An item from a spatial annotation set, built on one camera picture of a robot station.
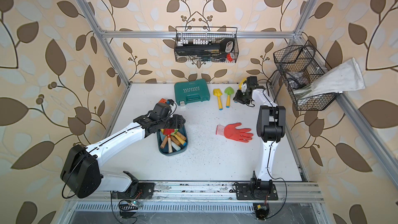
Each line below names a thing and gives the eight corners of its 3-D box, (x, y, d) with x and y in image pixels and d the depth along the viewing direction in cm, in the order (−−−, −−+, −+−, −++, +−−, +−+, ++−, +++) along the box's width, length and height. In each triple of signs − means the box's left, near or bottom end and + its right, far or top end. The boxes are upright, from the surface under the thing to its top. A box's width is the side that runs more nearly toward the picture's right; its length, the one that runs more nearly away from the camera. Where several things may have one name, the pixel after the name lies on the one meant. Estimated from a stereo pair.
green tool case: (177, 106, 109) (176, 102, 105) (174, 86, 121) (173, 82, 118) (210, 100, 112) (210, 96, 108) (204, 81, 125) (204, 77, 121)
